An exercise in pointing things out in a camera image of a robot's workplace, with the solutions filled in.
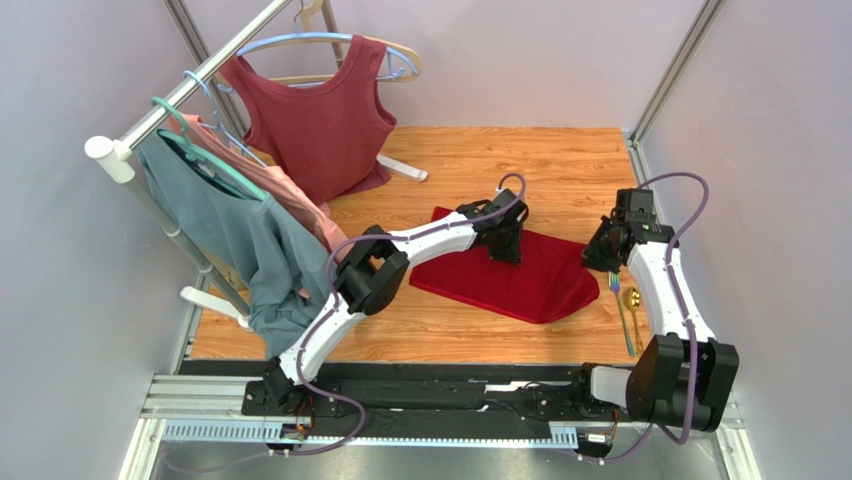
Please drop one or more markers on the iridescent fork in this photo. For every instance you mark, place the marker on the iridescent fork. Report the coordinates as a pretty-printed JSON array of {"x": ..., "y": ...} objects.
[{"x": 615, "y": 287}]

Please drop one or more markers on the wooden clothes hanger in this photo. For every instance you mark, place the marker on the wooden clothes hanger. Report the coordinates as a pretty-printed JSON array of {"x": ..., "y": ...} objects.
[{"x": 364, "y": 59}]

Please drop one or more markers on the blue wire clothes hanger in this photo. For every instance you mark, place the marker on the blue wire clothes hanger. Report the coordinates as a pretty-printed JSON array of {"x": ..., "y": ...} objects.
[{"x": 218, "y": 123}]

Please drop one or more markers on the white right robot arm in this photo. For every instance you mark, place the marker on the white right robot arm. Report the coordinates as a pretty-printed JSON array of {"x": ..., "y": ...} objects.
[{"x": 682, "y": 381}]

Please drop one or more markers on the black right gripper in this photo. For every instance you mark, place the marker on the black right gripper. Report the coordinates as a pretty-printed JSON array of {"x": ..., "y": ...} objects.
[{"x": 598, "y": 253}]

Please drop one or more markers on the grey-blue hanging shirt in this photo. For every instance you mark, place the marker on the grey-blue hanging shirt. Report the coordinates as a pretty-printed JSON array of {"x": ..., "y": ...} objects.
[{"x": 281, "y": 263}]

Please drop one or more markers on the teal clothes hanger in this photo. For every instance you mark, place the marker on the teal clothes hanger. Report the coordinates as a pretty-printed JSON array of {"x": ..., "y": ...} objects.
[{"x": 214, "y": 169}]

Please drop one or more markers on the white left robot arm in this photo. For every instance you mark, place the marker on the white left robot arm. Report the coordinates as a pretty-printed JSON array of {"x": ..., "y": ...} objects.
[{"x": 367, "y": 280}]

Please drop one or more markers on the white clothes rack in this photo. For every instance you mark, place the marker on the white clothes rack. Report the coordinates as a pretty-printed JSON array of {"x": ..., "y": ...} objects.
[{"x": 113, "y": 155}]

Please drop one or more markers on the red cloth napkin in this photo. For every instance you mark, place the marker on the red cloth napkin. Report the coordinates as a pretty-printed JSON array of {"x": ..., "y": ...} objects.
[{"x": 548, "y": 285}]

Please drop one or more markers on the maroon tank top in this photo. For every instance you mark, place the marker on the maroon tank top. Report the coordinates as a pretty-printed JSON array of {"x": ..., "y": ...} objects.
[{"x": 327, "y": 144}]

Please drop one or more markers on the light blue clothes hanger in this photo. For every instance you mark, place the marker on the light blue clothes hanger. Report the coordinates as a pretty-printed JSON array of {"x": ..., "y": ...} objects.
[{"x": 238, "y": 77}]

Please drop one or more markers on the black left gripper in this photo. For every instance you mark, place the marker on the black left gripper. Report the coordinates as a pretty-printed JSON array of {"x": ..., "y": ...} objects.
[{"x": 513, "y": 255}]

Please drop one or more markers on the gold spoon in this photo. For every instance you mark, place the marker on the gold spoon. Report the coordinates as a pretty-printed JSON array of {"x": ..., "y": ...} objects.
[{"x": 632, "y": 301}]

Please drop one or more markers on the pink hanging shirt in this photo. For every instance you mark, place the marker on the pink hanging shirt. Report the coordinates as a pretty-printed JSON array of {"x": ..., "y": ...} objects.
[{"x": 273, "y": 180}]

